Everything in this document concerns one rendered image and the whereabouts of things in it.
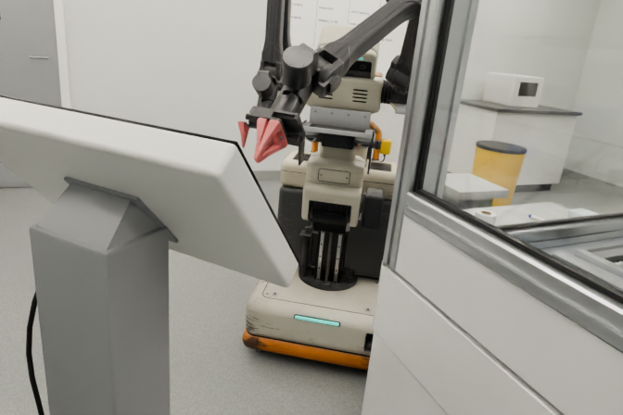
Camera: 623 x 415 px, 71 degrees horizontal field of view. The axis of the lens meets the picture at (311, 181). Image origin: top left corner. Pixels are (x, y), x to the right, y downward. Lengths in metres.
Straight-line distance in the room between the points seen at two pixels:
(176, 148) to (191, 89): 3.56
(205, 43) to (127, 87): 0.76
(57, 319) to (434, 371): 0.58
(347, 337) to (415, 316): 1.13
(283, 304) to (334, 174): 0.59
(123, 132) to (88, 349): 0.34
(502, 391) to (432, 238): 0.22
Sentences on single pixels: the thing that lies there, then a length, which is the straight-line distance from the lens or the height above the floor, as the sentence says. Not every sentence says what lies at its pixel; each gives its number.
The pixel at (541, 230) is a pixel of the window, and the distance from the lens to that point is 0.58.
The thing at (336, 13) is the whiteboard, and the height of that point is 1.63.
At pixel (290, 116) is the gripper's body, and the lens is 0.81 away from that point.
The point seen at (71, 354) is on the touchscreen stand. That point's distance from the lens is 0.80.
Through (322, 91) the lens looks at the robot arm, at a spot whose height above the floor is 1.22.
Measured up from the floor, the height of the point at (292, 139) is 1.14.
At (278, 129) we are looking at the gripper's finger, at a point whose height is 1.16.
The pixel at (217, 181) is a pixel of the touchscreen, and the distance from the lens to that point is 0.48.
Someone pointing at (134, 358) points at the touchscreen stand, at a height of 0.83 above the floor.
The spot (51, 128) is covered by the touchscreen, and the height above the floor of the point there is 1.18.
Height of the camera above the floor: 1.30
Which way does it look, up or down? 17 degrees down
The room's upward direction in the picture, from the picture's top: 5 degrees clockwise
